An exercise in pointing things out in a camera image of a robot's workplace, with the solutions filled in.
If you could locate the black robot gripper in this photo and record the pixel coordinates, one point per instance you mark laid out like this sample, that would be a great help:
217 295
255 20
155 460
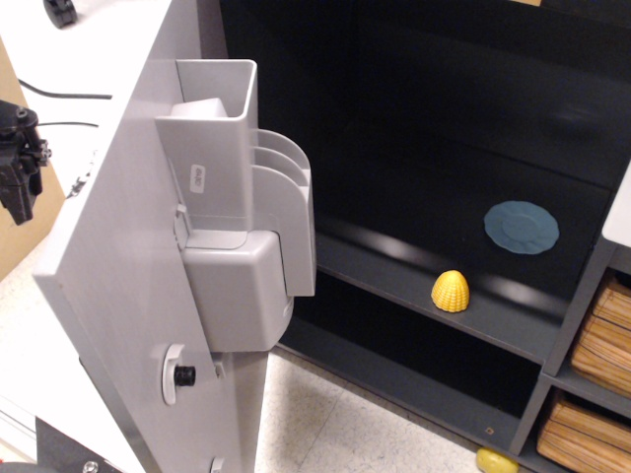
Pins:
23 154

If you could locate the dark fridge cabinet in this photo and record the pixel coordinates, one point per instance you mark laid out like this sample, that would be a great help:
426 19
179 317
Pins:
418 117

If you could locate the brown cardboard panel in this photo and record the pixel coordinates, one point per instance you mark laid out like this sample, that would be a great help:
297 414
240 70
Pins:
18 241

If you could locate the black caster wheel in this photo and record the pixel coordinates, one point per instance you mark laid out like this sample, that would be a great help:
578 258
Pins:
62 13

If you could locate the grey door storage bin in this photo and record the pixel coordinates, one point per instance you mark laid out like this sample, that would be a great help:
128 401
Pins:
247 235

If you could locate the black door knob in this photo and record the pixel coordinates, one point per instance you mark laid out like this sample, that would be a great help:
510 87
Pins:
184 376

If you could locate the yellow toy corn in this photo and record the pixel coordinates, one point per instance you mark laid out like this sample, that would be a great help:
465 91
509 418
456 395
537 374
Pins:
450 292

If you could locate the blue toy plate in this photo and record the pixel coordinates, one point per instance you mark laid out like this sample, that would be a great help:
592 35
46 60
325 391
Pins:
521 227

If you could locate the yellow toy on floor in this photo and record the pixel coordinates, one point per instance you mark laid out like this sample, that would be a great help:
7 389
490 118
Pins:
490 461

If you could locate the grey side shelf unit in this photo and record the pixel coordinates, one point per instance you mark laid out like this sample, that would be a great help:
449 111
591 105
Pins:
601 245

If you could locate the upper wicker basket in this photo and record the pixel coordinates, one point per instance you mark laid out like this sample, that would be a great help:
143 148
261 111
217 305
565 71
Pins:
602 349

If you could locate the wicker basket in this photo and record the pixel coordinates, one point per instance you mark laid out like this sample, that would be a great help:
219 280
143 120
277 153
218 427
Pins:
583 437
602 349

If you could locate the lower wicker basket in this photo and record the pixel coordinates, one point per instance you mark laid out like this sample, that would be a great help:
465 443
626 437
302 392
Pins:
583 437

